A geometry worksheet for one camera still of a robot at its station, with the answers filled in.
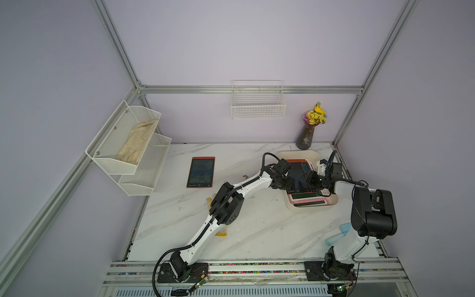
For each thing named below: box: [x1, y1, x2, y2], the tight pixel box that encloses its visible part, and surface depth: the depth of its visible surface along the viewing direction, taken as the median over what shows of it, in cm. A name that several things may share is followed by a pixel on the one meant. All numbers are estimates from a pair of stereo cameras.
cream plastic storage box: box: [277, 149, 339, 210], surface depth 96 cm
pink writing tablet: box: [287, 193, 329, 208], surface depth 95 cm
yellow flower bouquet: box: [303, 101, 328, 126], surface depth 103 cm
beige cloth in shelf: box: [115, 119, 158, 166], surface depth 80 cm
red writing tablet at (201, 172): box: [186, 156, 216, 189], surface depth 109 cm
